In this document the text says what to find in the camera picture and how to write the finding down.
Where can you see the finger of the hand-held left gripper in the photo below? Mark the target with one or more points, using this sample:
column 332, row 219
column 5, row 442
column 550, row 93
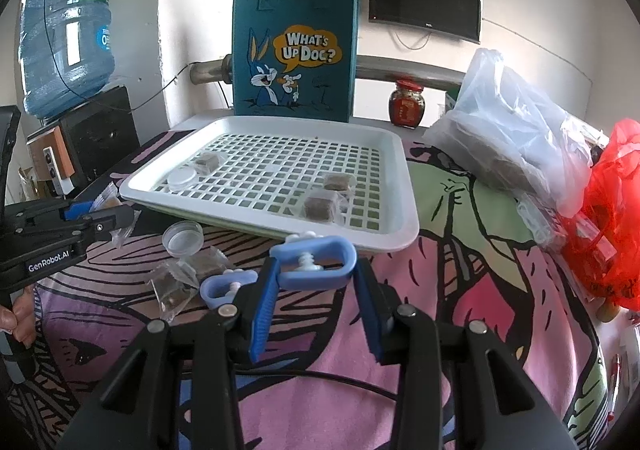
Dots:
column 80, row 210
column 110, row 225

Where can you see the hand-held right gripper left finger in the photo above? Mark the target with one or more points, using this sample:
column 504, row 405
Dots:
column 262, row 315

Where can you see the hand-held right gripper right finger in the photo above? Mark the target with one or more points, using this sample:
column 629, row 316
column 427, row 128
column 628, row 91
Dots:
column 370, row 315

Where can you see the clear packet with brown cube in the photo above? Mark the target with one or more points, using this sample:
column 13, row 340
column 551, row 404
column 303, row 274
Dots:
column 207, row 264
column 172, row 292
column 111, row 201
column 320, row 206
column 337, row 181
column 206, row 163

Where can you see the blue screw clip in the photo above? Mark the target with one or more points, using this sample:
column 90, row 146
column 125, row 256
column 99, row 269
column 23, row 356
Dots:
column 345, row 255
column 210, row 290

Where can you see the white perforated tray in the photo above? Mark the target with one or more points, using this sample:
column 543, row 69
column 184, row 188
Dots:
column 145, row 177

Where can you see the clear round lid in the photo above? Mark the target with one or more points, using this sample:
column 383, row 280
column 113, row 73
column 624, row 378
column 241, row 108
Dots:
column 182, row 237

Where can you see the white round cap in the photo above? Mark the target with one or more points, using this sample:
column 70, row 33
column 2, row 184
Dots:
column 182, row 177

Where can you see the person's left hand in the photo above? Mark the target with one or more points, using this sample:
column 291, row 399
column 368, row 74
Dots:
column 20, row 317

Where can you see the cardboard box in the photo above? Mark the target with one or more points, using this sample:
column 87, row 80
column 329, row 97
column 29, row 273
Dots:
column 35, row 187

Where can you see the black water dispenser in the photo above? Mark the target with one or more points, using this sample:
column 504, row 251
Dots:
column 100, row 140

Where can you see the blue water bottle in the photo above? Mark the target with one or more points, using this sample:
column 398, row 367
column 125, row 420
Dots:
column 65, row 30

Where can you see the white plastic clips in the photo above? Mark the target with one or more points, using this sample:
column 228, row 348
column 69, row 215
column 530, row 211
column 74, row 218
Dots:
column 535, row 220

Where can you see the red sauce jar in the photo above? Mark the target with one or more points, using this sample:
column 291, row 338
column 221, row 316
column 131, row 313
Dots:
column 407, row 107

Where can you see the clear plastic bag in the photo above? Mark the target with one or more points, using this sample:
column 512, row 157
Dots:
column 500, row 130

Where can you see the green box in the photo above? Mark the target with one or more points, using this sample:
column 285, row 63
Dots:
column 451, row 100

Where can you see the brown round object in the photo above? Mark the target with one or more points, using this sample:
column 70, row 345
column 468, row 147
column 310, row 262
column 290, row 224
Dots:
column 609, row 311

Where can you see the grey metal pipe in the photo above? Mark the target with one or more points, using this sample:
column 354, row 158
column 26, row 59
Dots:
column 380, row 67

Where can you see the red plastic bag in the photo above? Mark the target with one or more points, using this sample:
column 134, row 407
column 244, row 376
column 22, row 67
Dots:
column 615, row 230

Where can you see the small white box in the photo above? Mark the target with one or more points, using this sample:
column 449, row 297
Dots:
column 631, row 342

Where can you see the teal cartoon tote bag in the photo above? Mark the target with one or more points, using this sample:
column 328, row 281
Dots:
column 330, row 15

